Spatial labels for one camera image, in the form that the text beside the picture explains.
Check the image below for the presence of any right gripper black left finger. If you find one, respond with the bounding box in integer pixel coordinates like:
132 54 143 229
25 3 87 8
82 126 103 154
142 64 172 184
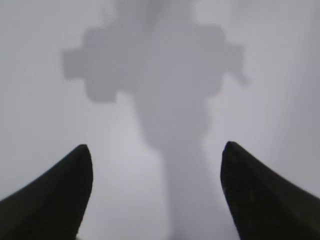
0 144 93 240

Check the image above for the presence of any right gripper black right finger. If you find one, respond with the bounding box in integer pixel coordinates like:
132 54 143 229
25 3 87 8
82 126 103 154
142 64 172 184
220 141 320 240

